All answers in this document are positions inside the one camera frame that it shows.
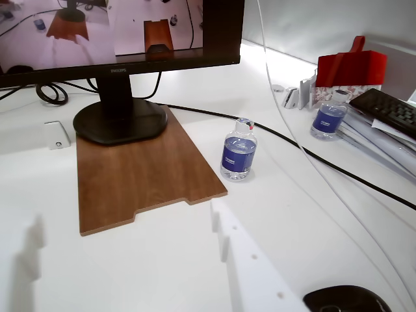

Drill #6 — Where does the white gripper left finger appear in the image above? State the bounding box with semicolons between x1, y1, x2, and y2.
0;211;46;312

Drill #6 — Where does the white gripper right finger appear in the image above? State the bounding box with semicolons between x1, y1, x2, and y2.
210;199;311;312

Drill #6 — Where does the blue label water bottle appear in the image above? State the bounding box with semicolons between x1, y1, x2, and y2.
310;90;352;141
220;117;258;183

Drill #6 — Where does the black computer mouse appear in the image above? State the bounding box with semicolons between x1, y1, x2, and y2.
302;285;393;312

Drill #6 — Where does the brown wooden board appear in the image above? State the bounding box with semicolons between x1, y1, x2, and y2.
76;103;229;237

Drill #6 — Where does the black monitor stand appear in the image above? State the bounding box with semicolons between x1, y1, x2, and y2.
73;73;170;146

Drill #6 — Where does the small white gadget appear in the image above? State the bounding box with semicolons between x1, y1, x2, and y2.
281;86;300;110

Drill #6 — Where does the stack of white papers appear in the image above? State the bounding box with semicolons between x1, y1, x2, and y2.
337;107;416;183

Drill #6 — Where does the white upright stand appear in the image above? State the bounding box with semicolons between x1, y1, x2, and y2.
298;68;319;111

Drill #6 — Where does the black keyboard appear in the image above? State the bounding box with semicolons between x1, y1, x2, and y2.
349;88;416;142

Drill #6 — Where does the red patterned gift bag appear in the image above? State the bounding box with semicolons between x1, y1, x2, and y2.
310;35;388;110

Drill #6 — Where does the black monitor screen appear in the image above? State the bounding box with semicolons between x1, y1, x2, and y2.
0;0;245;89

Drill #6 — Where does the white cable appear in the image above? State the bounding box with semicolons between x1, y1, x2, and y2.
256;0;416;295

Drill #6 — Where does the thick black cable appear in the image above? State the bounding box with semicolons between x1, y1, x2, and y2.
151;102;416;211

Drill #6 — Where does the black monitor cable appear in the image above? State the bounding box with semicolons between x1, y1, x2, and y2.
131;71;163;100
34;77;98;107

